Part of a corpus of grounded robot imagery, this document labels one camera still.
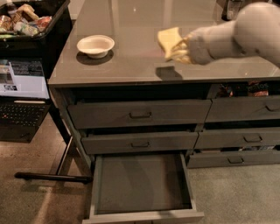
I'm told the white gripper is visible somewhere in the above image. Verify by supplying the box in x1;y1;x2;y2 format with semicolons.
171;27;214;65

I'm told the yellow sponge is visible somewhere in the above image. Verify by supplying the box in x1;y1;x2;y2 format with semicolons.
157;27;182;60

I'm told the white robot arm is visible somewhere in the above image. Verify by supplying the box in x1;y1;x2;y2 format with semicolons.
171;3;280;67

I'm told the dark cup on counter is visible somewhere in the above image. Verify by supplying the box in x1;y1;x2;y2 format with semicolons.
221;0;243;21

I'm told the grey drawer cabinet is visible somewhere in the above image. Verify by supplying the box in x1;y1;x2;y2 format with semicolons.
48;0;280;224

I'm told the chips bag in drawer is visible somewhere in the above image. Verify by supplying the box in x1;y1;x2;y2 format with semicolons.
248;81;269;97

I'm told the grey middle left drawer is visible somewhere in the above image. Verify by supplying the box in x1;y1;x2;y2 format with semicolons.
81;131;198;154

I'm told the grey top right drawer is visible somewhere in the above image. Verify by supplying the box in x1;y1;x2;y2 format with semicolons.
206;95;280;123

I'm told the grey top left drawer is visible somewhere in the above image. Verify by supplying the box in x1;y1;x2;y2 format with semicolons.
67;100;211;129

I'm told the grey middle right drawer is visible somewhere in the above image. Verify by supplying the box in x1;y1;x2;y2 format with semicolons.
195;128;280;149

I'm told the grey open bottom left drawer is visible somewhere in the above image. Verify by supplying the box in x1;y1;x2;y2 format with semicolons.
82;152;204;224

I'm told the white paper bowl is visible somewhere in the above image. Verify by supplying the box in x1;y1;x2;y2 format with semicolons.
77;35;115;59

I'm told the black bin of snacks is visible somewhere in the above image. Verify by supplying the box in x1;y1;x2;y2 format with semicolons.
0;0;73;78

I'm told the black laptop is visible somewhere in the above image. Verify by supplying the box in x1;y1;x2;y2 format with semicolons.
0;59;51;143

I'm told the black metal stand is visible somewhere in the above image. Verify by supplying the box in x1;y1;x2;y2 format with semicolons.
14;106;93;184

